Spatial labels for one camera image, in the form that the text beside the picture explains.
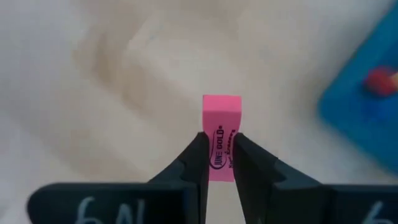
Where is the red eraser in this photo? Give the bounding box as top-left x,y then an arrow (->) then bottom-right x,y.
363,67 -> 397,97

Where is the pink eraser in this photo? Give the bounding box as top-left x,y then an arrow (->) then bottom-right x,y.
201,94 -> 243,183

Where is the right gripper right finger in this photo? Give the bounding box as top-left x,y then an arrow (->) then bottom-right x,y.
232,132 -> 398,224

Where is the teal blue plastic bin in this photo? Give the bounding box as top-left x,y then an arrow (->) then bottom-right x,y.
316,2 -> 398,177

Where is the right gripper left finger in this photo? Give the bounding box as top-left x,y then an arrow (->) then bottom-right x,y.
26,131 -> 210,224

